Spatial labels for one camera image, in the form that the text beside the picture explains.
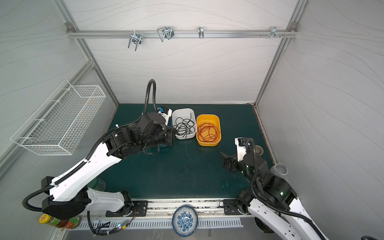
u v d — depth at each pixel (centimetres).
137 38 79
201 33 78
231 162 56
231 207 70
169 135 55
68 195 39
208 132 104
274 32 76
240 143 55
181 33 76
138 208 74
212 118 107
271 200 43
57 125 68
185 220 70
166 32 77
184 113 104
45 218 56
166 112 55
